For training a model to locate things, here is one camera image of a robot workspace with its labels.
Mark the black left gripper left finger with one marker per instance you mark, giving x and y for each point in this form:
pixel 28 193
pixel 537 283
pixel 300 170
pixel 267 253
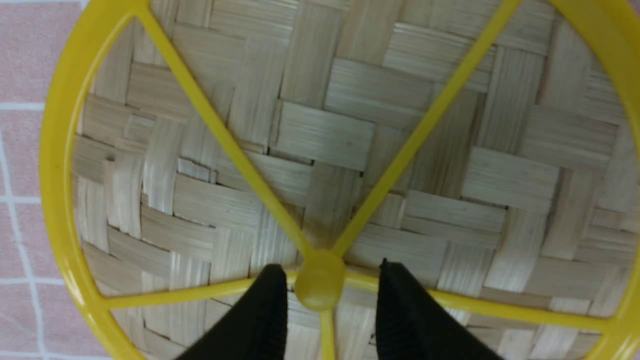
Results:
pixel 255 328

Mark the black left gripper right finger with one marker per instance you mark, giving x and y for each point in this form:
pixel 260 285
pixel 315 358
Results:
pixel 411 325

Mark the yellow woven bamboo steamer lid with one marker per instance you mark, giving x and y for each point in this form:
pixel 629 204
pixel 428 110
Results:
pixel 490 146

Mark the pink checkered tablecloth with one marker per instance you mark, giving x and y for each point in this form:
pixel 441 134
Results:
pixel 39 320

